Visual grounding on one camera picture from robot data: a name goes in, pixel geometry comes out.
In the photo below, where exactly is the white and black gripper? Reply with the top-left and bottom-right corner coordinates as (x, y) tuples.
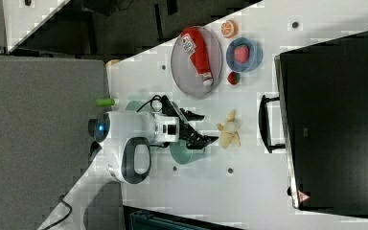
(152, 96), (218, 150)

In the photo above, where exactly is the plush peeled banana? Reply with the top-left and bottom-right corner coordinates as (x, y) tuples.
(217, 109), (241, 150)

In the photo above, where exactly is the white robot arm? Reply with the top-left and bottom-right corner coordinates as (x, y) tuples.
(88, 95), (218, 184)

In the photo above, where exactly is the black toaster oven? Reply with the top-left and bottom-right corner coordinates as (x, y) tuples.
(259, 31), (368, 219)

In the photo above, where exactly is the green measuring cup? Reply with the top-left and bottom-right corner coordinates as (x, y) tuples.
(170, 140), (204, 165)

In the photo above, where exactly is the grey round plate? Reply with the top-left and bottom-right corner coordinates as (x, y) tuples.
(171, 26), (222, 99)

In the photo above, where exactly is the small red strawberry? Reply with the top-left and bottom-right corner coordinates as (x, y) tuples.
(227, 72), (241, 85)

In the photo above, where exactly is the pink plush strawberry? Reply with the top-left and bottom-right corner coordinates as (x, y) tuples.
(234, 44), (249, 63)

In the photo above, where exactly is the red plush ketchup bottle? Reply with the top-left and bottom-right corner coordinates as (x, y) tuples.
(180, 27), (214, 87)

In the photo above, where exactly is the blue bowl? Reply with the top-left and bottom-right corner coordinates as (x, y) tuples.
(226, 37), (263, 73)

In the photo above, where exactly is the orange slice toy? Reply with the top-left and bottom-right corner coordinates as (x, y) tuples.
(220, 20), (239, 38)

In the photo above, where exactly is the black cable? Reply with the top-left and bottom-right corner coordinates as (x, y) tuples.
(136, 94), (164, 113)

